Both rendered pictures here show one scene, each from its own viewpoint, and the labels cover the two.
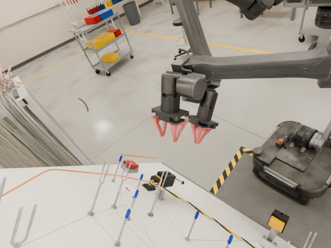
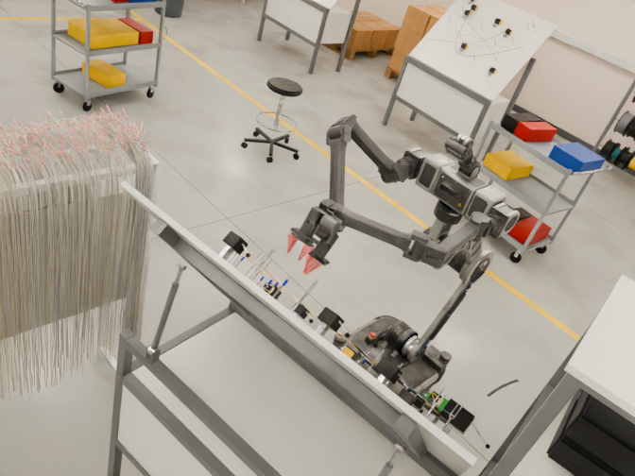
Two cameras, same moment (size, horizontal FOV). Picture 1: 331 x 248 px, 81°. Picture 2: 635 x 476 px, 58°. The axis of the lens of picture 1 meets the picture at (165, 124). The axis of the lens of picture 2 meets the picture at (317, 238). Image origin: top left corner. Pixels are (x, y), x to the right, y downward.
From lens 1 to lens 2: 160 cm
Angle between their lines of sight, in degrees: 22
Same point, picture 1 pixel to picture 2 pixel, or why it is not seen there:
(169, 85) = (316, 217)
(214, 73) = (347, 222)
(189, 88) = (330, 225)
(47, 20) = not seen: outside the picture
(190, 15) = (339, 164)
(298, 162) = not seen: hidden behind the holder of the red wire
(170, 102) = (311, 229)
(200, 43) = (339, 190)
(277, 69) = (384, 235)
